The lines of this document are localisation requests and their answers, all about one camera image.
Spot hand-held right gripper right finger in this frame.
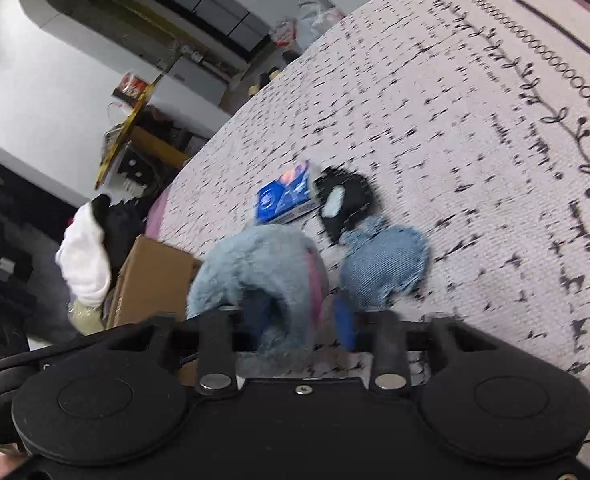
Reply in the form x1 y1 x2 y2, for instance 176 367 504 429
332 294 484 393

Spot dark glass cabinet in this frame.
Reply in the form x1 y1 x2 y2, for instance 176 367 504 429
121 0 276 54

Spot clear plastic bags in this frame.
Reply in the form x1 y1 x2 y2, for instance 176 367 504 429
269 0 348 59

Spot blue tissue packet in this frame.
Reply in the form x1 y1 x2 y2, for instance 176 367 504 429
255 160 322 226

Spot black furniture unit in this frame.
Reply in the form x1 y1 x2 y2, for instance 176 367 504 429
0 149 79 361

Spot black garment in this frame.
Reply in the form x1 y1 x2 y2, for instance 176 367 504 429
91 193 148 281

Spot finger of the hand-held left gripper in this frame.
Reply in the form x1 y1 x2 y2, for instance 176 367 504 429
0 324 148 377

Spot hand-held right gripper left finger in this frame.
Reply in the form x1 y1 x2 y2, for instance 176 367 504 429
125 301 277 394

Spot patterned white blanket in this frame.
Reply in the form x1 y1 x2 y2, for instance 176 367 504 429
145 0 590 480

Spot red packet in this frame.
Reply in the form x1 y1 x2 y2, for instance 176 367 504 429
118 73 150 100

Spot cardboard box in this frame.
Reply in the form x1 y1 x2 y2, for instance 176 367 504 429
106 234 205 386

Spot blue plush toy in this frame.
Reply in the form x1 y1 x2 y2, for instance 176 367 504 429
185 224 332 367

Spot white garment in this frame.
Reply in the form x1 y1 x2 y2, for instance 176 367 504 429
55 204 112 307

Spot denim heart cushion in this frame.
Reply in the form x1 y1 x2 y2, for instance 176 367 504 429
338 216 432 309

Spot yellow-edged board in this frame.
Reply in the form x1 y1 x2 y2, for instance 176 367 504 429
94 79 158 191

